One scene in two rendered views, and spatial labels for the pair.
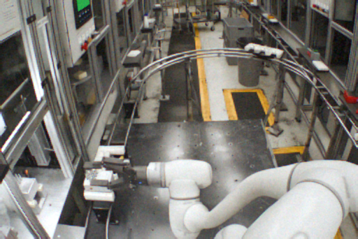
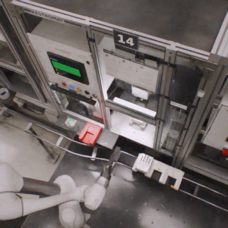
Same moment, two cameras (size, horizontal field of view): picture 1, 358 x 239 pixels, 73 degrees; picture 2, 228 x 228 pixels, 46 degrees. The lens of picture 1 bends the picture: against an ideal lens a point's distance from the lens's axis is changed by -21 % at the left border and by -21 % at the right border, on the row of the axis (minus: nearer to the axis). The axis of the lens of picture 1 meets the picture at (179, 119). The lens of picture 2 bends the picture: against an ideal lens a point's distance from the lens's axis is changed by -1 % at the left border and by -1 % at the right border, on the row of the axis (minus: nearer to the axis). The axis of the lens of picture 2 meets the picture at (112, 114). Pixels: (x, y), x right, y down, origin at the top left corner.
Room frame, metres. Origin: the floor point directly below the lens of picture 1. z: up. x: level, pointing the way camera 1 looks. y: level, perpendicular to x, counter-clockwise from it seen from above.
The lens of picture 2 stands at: (1.11, -0.27, 2.90)
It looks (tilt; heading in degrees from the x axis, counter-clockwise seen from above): 61 degrees down; 121
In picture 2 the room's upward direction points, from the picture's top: 9 degrees counter-clockwise
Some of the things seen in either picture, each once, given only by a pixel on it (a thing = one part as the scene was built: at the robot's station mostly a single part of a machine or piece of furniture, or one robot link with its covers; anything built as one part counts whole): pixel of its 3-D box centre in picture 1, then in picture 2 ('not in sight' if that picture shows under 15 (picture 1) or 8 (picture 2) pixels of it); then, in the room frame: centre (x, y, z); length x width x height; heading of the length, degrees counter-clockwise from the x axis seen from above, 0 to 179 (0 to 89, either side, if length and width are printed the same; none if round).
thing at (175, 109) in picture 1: (184, 42); not in sight; (5.40, -0.21, 0.01); 5.85 x 0.59 x 0.01; 177
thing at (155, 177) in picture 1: (156, 175); (102, 182); (0.73, 0.09, 1.12); 0.09 x 0.06 x 0.09; 177
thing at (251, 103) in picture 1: (249, 108); not in sight; (2.89, -0.83, 0.01); 1.00 x 0.55 x 0.01; 177
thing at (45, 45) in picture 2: not in sight; (76, 56); (0.35, 0.66, 1.60); 0.42 x 0.29 x 0.46; 177
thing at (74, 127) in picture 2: not in sight; (73, 124); (0.28, 0.46, 0.97); 0.08 x 0.08 x 0.12; 87
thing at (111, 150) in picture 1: (106, 175); (158, 172); (1.04, 0.37, 0.84); 0.36 x 0.14 x 0.10; 177
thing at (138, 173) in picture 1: (135, 175); (107, 172); (0.74, 0.16, 1.12); 0.09 x 0.07 x 0.08; 87
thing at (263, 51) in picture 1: (263, 52); not in sight; (2.57, -0.86, 0.84); 0.37 x 0.14 x 0.10; 55
